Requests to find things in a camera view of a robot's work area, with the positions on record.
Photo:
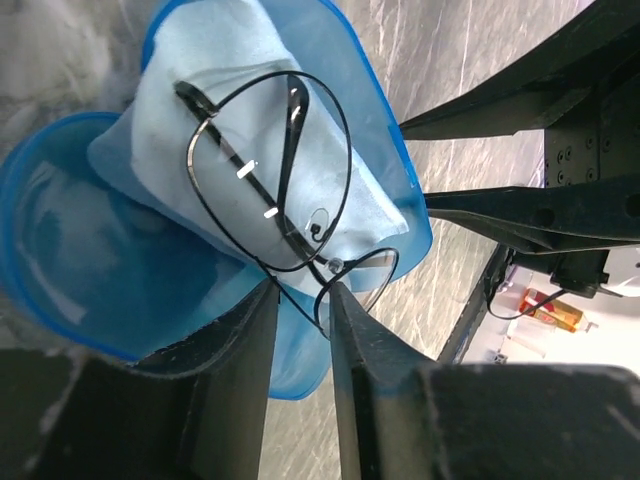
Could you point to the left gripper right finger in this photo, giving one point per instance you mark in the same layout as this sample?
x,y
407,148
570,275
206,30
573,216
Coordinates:
x,y
401,415

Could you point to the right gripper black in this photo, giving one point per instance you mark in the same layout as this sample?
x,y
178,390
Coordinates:
x,y
582,85

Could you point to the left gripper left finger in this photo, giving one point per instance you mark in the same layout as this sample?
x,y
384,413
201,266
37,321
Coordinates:
x,y
195,410

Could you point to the blue translucent glasses case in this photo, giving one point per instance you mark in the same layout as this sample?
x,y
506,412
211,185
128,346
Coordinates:
x,y
100,269

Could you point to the black thin sunglasses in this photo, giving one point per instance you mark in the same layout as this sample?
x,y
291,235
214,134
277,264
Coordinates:
x,y
272,165

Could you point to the light blue cleaning cloth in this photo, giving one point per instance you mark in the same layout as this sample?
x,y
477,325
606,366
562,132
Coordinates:
x,y
217,46

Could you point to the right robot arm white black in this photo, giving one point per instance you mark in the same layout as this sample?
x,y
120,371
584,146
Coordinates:
x,y
585,273

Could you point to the clear plastic cup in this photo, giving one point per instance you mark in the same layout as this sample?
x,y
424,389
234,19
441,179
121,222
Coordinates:
x,y
531,335

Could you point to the amber tea bottle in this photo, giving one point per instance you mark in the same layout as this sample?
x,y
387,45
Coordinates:
x,y
555,313

